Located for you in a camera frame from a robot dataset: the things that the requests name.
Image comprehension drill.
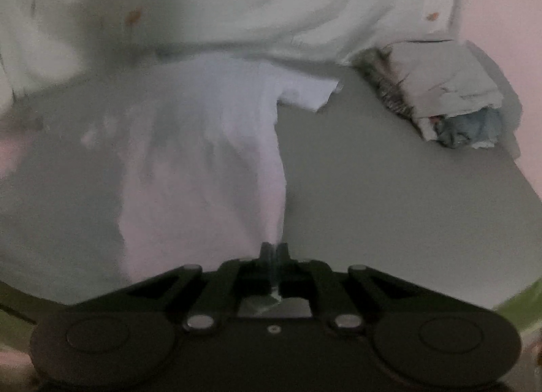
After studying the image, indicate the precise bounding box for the pale printed t-shirt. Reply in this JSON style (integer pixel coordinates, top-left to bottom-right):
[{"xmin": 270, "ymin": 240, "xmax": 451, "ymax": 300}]
[{"xmin": 82, "ymin": 51, "xmax": 343, "ymax": 304}]

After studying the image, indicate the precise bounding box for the carrot printed hanging sheet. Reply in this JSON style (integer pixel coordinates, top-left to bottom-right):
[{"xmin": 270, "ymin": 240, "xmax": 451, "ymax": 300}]
[{"xmin": 0, "ymin": 0, "xmax": 464, "ymax": 113}]

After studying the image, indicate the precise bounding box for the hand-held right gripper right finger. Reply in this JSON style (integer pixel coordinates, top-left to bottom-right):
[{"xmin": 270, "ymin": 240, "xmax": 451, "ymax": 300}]
[{"xmin": 274, "ymin": 242, "xmax": 468, "ymax": 332}]

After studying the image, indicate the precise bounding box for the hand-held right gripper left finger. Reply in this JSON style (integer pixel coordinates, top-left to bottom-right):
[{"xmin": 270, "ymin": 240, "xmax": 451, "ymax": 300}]
[{"xmin": 80, "ymin": 242, "xmax": 275, "ymax": 332}]

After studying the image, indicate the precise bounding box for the pile of folded clothes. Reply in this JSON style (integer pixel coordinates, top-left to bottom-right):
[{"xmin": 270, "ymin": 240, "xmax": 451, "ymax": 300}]
[{"xmin": 353, "ymin": 38, "xmax": 506, "ymax": 150}]

